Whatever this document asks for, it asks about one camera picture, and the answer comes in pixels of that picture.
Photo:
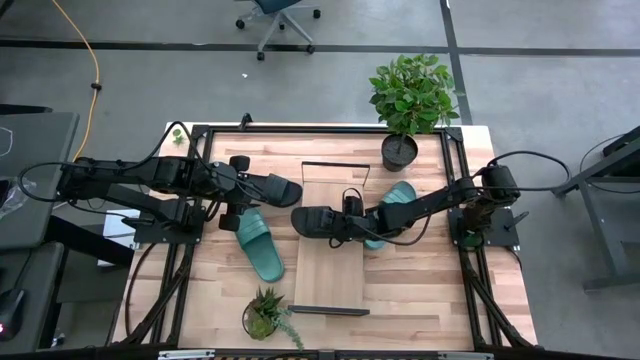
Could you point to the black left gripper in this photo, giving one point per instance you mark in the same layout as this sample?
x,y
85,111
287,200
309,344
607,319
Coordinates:
x,y
232,190

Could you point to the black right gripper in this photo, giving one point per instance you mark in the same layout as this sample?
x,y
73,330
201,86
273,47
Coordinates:
x,y
357,226

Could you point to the black rubber slide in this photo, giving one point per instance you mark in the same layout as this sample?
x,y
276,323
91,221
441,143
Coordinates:
x,y
285,190
305,222

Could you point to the green rubber slide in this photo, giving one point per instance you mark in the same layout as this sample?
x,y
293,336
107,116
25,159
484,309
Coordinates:
x,y
260,245
402,192

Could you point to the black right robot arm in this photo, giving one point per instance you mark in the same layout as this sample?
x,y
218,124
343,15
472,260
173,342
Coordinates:
x,y
430,200

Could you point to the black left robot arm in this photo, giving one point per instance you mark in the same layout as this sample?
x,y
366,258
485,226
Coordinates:
x,y
125,175

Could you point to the small green leaf sprig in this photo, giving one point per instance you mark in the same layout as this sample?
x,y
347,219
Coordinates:
x,y
178,136

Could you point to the black round plant pot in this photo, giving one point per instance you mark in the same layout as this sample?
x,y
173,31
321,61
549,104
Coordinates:
x,y
400,152

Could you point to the potted green succulent plant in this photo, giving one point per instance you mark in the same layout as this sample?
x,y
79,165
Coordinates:
x,y
265,315

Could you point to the leafy green artificial tree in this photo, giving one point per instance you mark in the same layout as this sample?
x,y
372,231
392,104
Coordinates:
x,y
412,95

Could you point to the wheeled office chair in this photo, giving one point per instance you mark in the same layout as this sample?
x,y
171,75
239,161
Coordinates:
x,y
275,5

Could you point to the dark grey desk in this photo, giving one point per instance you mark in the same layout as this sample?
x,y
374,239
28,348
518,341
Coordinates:
x,y
25,280
35,175

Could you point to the black computer mouse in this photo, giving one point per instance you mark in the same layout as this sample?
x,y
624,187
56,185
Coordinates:
x,y
11,312

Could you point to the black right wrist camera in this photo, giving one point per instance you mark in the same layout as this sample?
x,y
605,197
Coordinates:
x,y
353,202

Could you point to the black frame wooden shelf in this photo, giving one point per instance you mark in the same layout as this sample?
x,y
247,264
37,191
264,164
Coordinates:
x,y
327,270

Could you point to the black aluminium table frame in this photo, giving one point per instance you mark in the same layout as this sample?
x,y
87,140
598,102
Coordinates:
x,y
325,129

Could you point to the silver metal bracket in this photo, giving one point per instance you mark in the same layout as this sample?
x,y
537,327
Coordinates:
x,y
465,356
186,354

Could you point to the black metal desk frame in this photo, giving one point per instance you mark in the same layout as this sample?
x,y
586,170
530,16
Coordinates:
x,y
602,230

